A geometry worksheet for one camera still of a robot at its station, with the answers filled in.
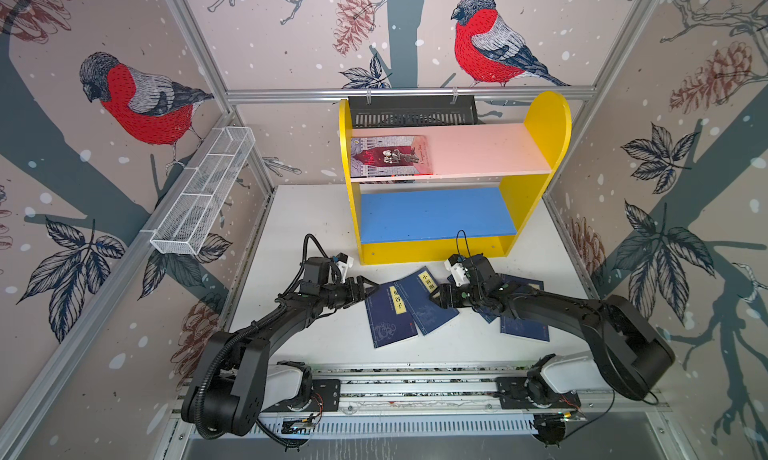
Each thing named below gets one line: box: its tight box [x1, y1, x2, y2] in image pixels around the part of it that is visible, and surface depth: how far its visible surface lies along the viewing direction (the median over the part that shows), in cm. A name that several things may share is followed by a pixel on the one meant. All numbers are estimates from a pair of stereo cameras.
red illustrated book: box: [351, 135, 434, 178], surface depth 73 cm
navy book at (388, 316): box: [365, 282, 418, 349], surface depth 87 cm
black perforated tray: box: [350, 96, 479, 129], surface depth 97 cm
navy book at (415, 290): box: [394, 266, 460, 336], surface depth 90 cm
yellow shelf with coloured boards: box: [340, 91, 572, 265], surface depth 83 cm
